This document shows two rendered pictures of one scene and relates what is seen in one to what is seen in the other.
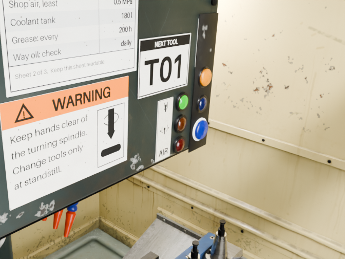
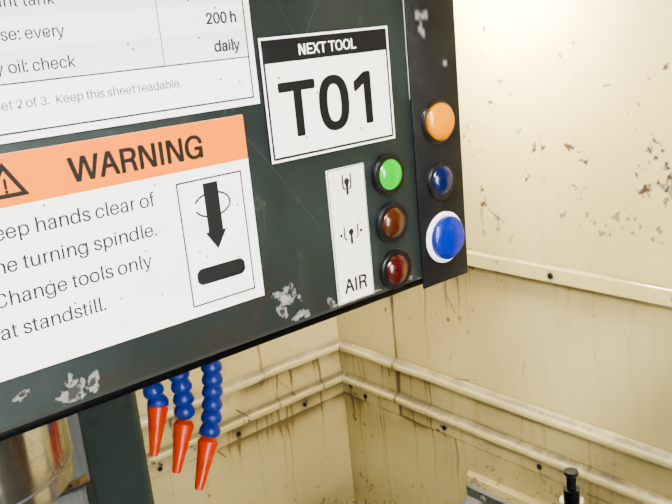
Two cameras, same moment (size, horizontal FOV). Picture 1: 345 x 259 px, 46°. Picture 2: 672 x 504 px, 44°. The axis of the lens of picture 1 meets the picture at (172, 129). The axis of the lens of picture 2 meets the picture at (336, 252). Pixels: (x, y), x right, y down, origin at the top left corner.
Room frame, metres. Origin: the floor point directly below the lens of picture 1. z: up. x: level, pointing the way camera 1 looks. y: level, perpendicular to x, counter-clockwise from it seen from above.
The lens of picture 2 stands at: (0.01, -0.10, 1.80)
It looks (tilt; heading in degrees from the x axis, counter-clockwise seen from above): 15 degrees down; 14
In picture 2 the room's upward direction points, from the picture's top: 6 degrees counter-clockwise
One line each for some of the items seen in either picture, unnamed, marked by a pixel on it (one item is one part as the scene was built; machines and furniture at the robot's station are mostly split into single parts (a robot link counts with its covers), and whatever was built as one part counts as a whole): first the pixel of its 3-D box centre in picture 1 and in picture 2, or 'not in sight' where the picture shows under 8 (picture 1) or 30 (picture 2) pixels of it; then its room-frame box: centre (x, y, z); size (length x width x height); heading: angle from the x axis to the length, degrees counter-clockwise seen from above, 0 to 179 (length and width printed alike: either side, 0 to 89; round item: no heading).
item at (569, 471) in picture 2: (222, 227); (571, 485); (0.81, -0.13, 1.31); 0.02 x 0.02 x 0.03
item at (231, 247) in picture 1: (229, 250); not in sight; (0.86, -0.17, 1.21); 0.07 x 0.05 x 0.01; 53
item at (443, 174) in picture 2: (202, 104); (441, 180); (0.57, -0.04, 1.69); 0.02 x 0.01 x 0.02; 143
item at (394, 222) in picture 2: (181, 124); (393, 222); (0.53, -0.01, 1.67); 0.02 x 0.01 x 0.02; 143
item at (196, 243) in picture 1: (194, 248); not in sight; (0.73, -0.07, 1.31); 0.02 x 0.02 x 0.03
